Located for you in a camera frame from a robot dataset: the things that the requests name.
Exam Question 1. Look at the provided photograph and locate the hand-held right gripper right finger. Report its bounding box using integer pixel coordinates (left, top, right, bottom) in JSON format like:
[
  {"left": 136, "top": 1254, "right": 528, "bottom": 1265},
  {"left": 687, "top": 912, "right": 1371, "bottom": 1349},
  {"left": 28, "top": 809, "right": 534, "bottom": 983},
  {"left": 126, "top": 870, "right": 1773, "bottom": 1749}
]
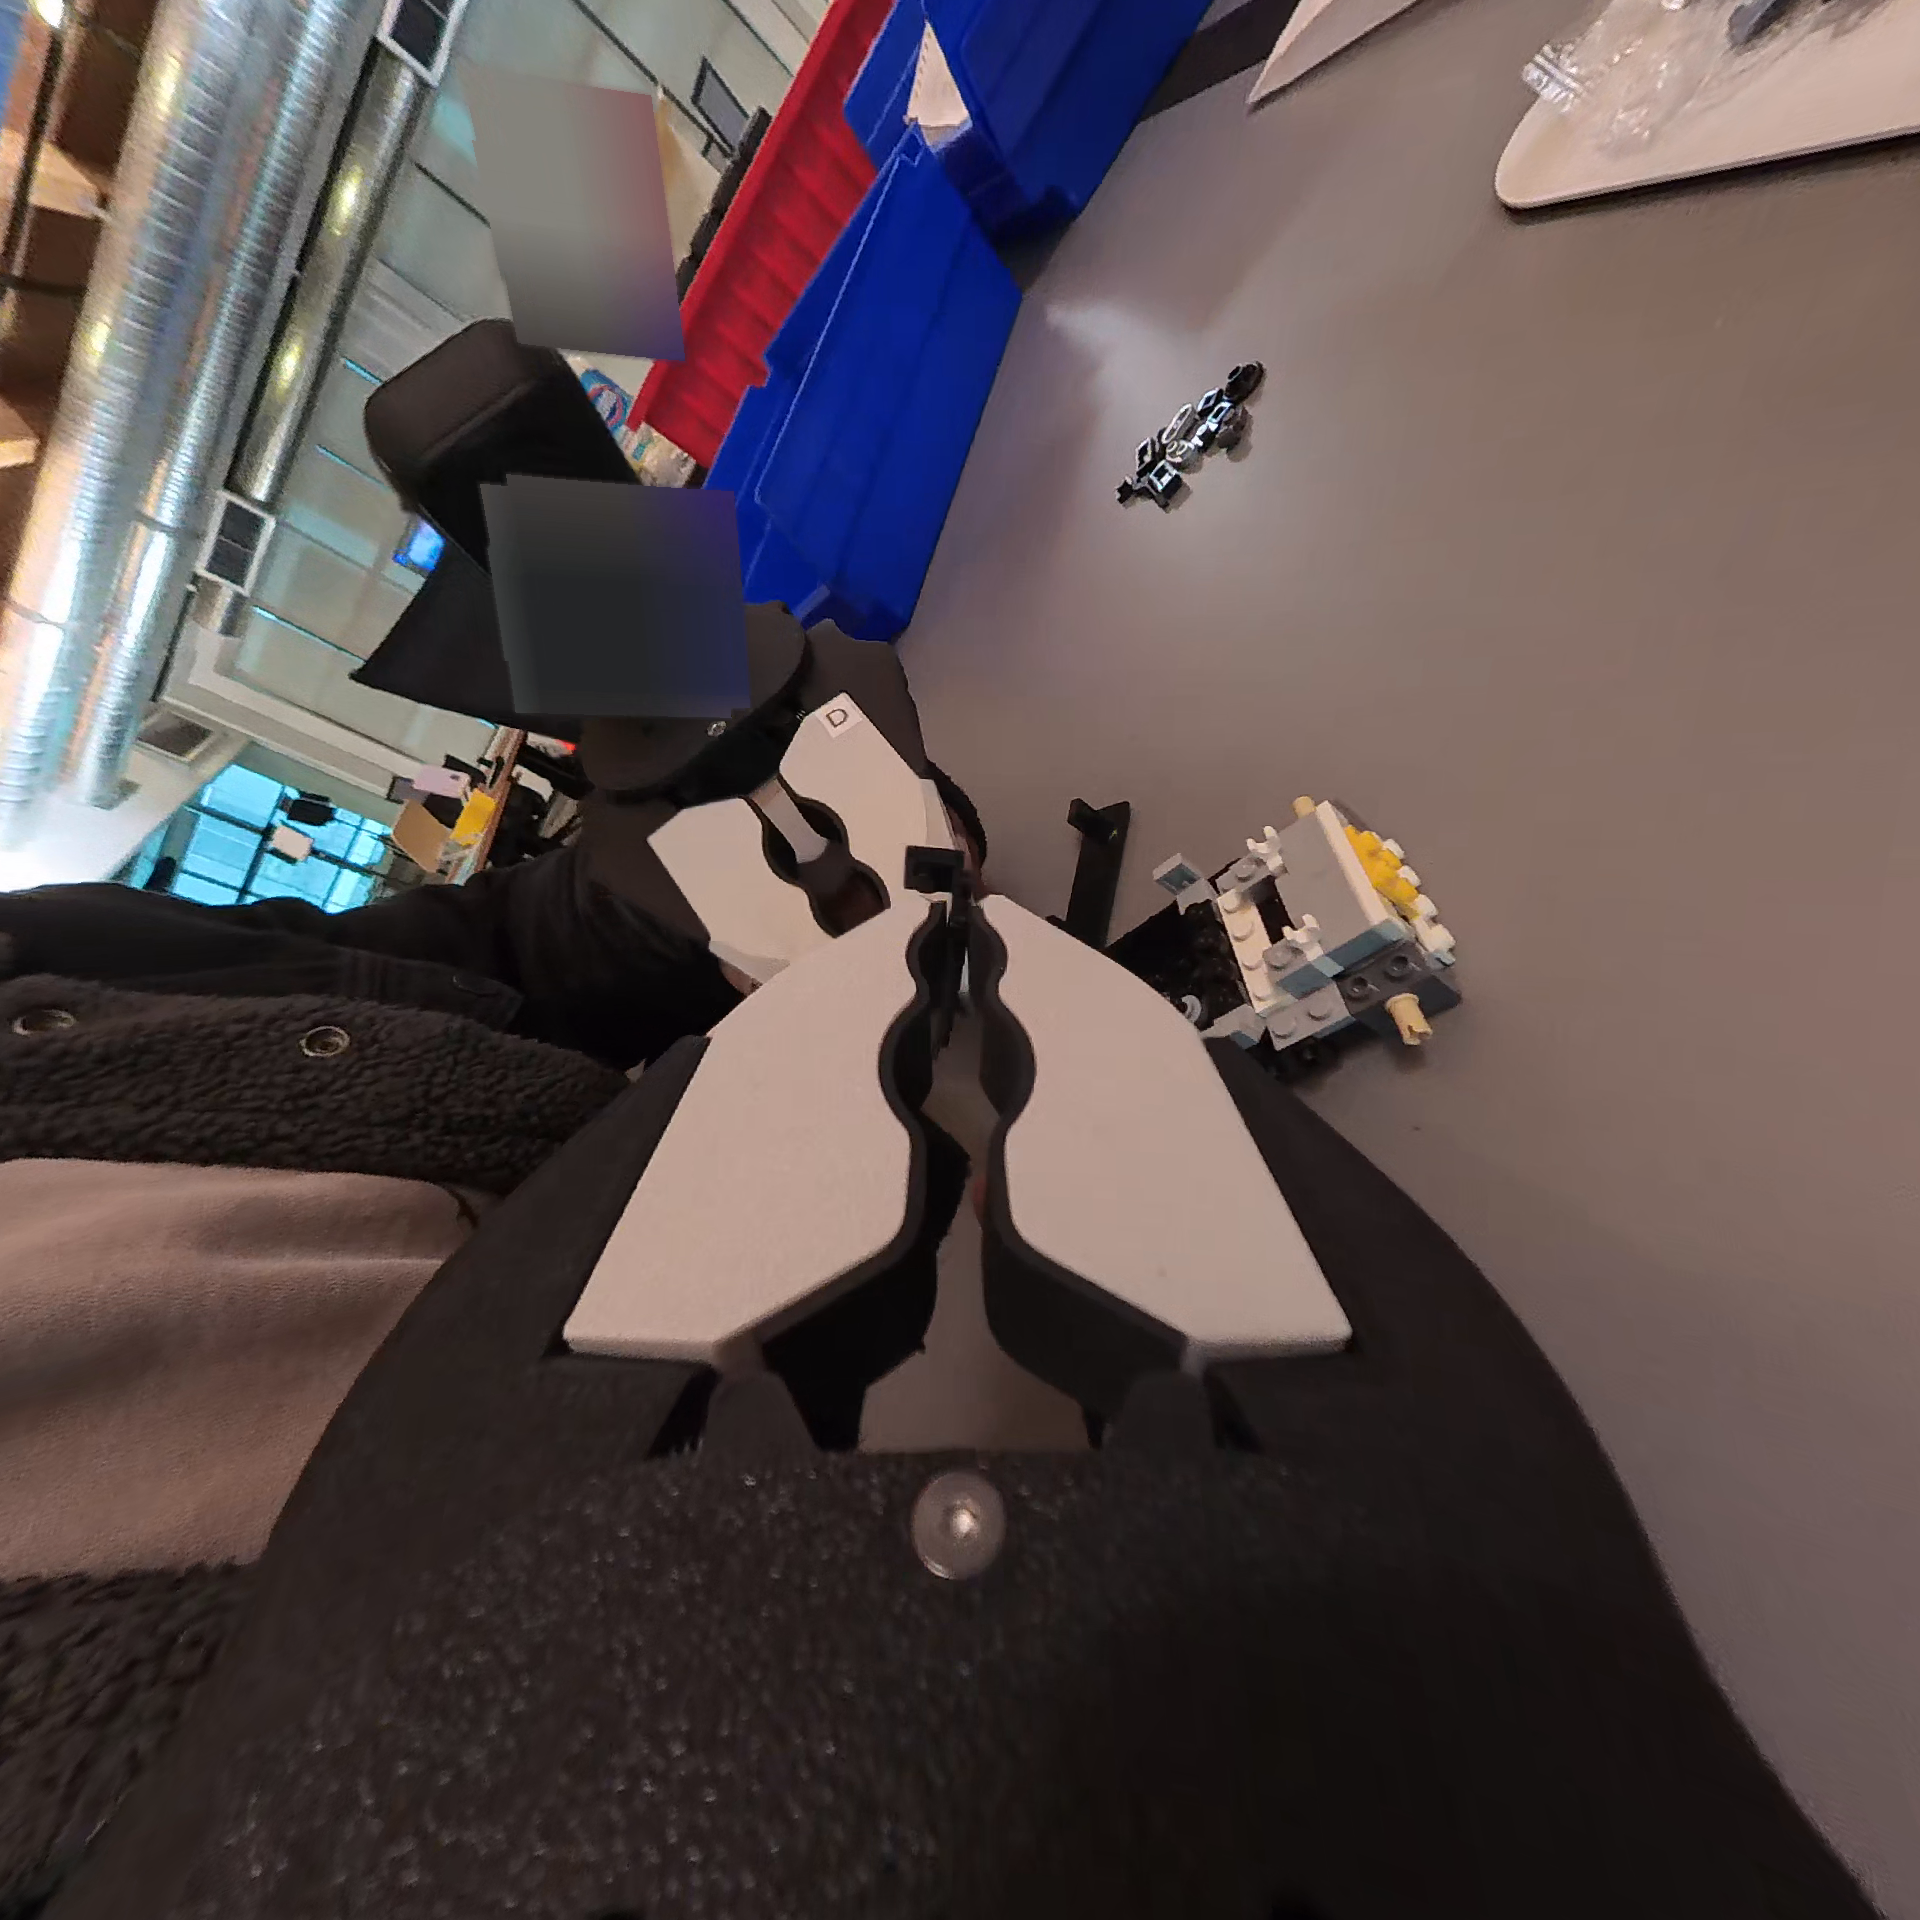
[{"left": 966, "top": 894, "right": 1356, "bottom": 1437}]

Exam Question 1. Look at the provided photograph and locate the clear plastic parts bag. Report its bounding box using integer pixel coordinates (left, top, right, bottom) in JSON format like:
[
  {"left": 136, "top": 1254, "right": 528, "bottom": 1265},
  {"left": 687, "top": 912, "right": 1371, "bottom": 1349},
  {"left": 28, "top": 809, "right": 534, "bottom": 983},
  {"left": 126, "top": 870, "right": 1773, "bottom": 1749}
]
[{"left": 1522, "top": 0, "right": 1802, "bottom": 152}]

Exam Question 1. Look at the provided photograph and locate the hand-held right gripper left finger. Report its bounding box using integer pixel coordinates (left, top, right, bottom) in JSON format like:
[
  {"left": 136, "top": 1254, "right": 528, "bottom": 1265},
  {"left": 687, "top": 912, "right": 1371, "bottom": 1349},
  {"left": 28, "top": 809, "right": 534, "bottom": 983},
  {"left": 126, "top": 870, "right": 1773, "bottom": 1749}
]
[{"left": 563, "top": 895, "right": 965, "bottom": 1444}]

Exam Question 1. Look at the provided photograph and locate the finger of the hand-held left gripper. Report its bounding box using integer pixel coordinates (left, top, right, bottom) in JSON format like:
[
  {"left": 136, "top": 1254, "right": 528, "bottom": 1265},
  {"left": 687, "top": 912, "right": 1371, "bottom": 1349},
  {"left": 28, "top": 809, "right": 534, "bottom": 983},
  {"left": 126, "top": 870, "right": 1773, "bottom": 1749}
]
[
  {"left": 644, "top": 795, "right": 842, "bottom": 989},
  {"left": 756, "top": 691, "right": 970, "bottom": 921}
]

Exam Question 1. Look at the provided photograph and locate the silver ventilation duct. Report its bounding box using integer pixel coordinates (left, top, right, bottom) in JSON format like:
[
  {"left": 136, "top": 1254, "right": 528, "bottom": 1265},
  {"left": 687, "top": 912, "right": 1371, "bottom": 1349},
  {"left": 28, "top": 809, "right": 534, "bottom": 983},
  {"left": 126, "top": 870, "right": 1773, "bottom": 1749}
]
[{"left": 0, "top": 0, "right": 383, "bottom": 848}]

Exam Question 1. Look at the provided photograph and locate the black fleece-lined jacket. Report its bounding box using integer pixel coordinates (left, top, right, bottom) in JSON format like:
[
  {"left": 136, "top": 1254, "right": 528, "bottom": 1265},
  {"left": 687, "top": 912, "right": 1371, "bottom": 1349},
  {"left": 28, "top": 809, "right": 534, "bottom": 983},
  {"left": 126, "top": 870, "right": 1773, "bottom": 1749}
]
[{"left": 0, "top": 884, "right": 647, "bottom": 1920}]

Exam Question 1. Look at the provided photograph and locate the white folded paper sheet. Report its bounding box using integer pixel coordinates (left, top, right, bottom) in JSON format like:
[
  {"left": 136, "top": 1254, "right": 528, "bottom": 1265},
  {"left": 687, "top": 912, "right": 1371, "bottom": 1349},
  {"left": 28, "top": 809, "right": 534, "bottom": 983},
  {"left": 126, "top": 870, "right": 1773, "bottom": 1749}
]
[{"left": 901, "top": 22, "right": 975, "bottom": 152}]

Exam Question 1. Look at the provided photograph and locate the small black toy brick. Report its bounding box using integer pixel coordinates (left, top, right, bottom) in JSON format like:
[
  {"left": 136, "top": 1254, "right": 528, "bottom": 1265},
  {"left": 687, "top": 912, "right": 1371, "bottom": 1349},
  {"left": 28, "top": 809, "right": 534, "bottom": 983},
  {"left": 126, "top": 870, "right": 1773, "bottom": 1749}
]
[{"left": 901, "top": 844, "right": 974, "bottom": 1059}]

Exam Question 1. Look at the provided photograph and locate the blue plastic bin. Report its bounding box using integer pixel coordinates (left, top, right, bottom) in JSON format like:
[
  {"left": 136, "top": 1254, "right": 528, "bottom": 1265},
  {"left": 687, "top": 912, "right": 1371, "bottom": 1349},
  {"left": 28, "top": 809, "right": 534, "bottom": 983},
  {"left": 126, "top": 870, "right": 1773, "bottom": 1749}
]
[
  {"left": 742, "top": 151, "right": 1024, "bottom": 633},
  {"left": 843, "top": 0, "right": 1215, "bottom": 248}
]

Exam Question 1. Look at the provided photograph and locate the printed white paper bag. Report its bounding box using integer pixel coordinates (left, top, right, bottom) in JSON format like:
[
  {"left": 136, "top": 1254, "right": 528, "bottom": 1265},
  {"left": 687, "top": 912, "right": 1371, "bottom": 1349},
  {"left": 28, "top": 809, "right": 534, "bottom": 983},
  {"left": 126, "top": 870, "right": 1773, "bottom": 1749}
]
[{"left": 1248, "top": 0, "right": 1426, "bottom": 108}]

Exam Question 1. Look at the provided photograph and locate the white book stand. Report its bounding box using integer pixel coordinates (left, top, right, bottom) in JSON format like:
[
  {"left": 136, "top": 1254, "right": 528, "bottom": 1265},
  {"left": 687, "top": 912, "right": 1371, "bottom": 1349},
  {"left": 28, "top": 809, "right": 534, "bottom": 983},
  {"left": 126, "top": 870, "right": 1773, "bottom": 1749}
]
[{"left": 1495, "top": 0, "right": 1920, "bottom": 213}]

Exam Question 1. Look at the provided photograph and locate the toy brick car model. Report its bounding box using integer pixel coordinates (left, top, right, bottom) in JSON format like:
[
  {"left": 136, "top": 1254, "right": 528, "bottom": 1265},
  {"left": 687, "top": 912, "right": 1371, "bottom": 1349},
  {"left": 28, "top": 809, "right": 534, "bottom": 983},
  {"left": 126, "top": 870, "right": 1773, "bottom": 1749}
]
[{"left": 1101, "top": 795, "right": 1461, "bottom": 1088}]

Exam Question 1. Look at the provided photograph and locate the pile of small black toy pieces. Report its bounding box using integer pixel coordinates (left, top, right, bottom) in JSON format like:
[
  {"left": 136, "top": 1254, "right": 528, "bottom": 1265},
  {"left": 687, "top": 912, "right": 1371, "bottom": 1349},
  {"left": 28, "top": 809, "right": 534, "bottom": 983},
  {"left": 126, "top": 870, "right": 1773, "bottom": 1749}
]
[{"left": 1117, "top": 359, "right": 1264, "bottom": 512}]

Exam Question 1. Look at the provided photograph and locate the person's left forearm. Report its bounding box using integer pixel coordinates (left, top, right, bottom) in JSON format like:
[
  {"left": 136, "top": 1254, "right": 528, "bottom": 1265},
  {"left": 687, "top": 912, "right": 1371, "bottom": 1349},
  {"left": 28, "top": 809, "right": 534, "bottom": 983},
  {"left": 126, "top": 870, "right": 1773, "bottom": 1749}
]
[{"left": 0, "top": 816, "right": 736, "bottom": 1073}]

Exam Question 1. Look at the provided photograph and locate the red object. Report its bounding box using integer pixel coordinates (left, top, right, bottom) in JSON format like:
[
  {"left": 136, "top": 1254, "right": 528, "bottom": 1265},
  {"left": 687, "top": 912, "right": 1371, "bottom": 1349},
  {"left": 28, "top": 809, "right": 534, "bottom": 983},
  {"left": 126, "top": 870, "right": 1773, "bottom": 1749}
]
[{"left": 631, "top": 0, "right": 903, "bottom": 452}]

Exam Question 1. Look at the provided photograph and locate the pale pink garment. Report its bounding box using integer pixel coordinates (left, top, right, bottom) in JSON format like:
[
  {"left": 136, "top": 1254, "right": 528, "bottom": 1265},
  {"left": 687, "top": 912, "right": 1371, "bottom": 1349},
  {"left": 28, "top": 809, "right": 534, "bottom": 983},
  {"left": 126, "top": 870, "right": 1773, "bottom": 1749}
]
[{"left": 0, "top": 1153, "right": 490, "bottom": 1584}]

